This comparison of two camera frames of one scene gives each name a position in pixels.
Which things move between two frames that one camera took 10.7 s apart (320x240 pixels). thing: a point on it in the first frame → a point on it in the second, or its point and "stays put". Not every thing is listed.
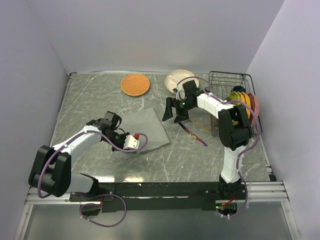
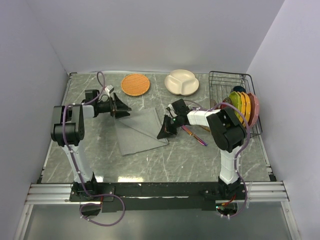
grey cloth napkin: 144,121 stays put
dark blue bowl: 239,88 stays put
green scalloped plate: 234,96 stays put
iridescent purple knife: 193,134 stays put
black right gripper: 171,102 → 165,130
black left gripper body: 118,139 → 105,106
